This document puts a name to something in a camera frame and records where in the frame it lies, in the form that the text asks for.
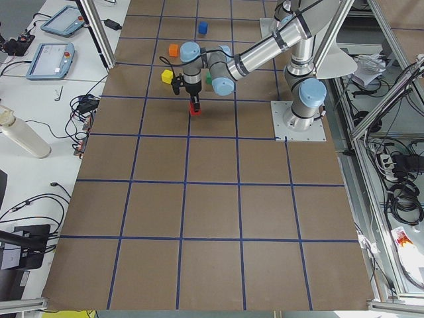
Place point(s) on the orange wooden block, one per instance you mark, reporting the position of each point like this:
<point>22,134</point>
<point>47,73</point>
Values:
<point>173,50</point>

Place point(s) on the near teach pendant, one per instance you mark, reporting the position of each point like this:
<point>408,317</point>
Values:
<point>51,61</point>

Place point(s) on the black power adapter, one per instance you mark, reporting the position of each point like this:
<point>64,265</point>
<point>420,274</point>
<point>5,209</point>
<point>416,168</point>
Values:
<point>112,24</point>

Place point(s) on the black monitor stand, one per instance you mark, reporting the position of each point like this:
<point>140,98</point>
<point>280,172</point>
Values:
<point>24,248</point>

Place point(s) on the far teach pendant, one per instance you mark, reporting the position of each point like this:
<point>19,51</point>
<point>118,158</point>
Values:
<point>65,22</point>

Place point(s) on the white bottle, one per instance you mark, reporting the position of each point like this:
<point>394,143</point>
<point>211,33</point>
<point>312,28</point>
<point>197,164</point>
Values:
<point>22,134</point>

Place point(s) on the green wooden block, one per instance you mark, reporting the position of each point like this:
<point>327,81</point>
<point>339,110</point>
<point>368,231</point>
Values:
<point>208,78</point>

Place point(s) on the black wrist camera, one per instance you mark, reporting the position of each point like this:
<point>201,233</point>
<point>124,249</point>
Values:
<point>177,82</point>

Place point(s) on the yellow wooden block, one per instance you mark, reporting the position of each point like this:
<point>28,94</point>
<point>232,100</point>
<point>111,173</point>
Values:
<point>167,76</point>

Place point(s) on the white power strip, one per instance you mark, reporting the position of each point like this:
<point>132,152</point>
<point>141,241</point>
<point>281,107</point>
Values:
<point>386,166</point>

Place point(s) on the hex key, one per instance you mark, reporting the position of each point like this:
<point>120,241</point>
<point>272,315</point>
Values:
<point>58,92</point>

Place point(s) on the blue wooden block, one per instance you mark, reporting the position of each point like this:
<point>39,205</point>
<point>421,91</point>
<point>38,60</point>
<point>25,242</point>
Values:
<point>202,27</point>

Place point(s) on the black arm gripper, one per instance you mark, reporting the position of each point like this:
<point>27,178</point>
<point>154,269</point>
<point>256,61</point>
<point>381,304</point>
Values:
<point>193,89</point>

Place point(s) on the aluminium frame rail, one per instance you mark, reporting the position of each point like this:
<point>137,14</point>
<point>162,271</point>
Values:
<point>91,18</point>

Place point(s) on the teach pendant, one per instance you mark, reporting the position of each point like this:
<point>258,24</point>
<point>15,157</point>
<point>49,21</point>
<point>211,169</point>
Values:
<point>65,22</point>
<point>51,61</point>

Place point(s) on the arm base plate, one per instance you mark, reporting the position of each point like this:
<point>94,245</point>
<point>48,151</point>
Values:
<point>289,127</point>
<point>267,25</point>

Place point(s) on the red wooden block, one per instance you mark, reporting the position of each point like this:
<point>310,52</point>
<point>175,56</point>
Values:
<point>194,109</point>

